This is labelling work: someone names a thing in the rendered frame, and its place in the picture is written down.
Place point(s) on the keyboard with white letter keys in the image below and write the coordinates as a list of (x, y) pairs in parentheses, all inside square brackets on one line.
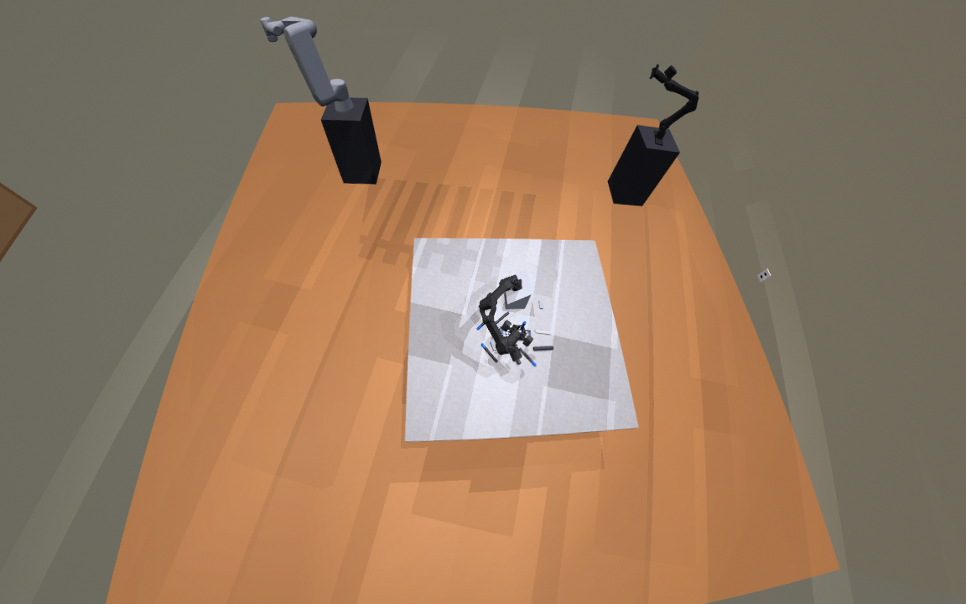
[(507, 333)]

